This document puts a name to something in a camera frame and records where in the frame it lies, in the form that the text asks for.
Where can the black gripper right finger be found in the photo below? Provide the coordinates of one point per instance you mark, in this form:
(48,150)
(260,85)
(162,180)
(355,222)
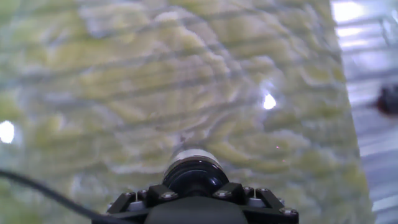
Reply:
(233,191)

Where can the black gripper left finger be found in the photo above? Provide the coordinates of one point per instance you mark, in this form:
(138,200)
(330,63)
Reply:
(155,194)

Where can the clear glass jar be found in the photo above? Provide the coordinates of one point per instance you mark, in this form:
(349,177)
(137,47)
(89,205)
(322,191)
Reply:
(194,155)

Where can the green marble pattern mat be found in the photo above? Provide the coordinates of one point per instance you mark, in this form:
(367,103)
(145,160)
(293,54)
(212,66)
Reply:
(155,77)

